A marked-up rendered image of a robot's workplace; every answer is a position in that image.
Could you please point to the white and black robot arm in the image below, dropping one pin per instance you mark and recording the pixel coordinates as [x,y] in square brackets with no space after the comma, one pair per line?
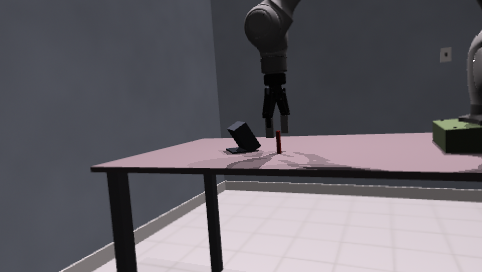
[266,24]

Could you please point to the dark red rod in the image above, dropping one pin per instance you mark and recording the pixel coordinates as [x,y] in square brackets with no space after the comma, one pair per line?
[278,142]

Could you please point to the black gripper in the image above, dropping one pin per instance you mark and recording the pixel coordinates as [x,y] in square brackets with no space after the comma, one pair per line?
[275,94]

